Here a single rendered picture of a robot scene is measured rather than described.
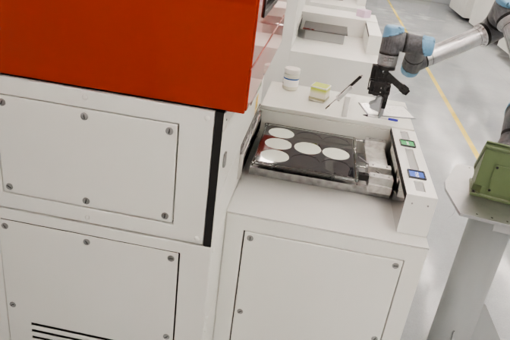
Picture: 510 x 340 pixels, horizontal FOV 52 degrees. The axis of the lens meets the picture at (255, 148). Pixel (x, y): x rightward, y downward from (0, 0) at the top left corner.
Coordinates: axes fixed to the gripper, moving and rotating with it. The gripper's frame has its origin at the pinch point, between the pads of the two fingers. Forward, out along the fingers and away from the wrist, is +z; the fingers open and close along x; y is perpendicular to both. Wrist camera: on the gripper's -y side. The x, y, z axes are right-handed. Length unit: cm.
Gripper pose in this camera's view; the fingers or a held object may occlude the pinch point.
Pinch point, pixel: (381, 114)
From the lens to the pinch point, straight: 214.6
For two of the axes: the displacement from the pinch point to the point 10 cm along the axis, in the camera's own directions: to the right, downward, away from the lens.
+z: -1.2, 9.2, 3.7
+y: -9.8, -1.6, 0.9
